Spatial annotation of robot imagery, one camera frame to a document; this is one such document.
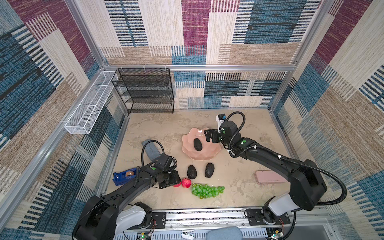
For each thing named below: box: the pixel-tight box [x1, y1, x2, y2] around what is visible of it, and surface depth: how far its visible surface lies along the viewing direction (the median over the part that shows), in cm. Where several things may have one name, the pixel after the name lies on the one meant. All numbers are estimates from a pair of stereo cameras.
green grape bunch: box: [191, 183, 226, 200], surface depth 80 cm
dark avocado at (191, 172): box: [187, 164, 197, 180], surface depth 86 cm
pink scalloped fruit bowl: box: [181, 127, 222, 161], surface depth 100 cm
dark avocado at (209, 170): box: [204, 162, 215, 178], surface depth 88 cm
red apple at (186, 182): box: [181, 177, 192, 188], surface depth 83 cm
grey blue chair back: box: [206, 226, 243, 240], surface depth 69 cm
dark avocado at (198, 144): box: [193, 138, 203, 151], surface depth 98 cm
